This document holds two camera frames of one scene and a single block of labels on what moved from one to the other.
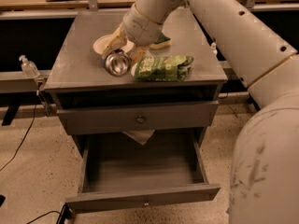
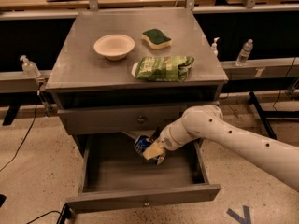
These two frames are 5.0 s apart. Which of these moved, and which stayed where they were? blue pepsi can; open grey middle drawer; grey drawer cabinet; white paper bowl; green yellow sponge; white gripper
Moved: white gripper; blue pepsi can
Stayed: white paper bowl; grey drawer cabinet; green yellow sponge; open grey middle drawer
